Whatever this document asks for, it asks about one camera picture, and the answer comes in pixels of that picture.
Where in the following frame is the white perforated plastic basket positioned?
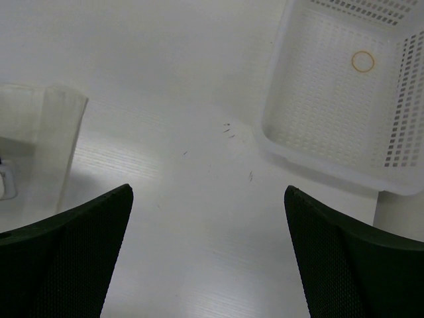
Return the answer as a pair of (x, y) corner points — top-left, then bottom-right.
(255, 1), (423, 195)

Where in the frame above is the orange rubber band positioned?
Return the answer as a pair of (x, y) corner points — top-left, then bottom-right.
(351, 50), (376, 73)

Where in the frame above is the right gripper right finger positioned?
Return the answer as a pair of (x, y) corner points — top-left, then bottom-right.
(284, 185), (423, 317)

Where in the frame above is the white pleated skirt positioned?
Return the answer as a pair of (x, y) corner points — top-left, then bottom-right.
(1, 83), (89, 217)

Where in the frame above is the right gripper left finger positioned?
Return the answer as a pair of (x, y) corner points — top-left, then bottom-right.
(1, 184), (133, 317)

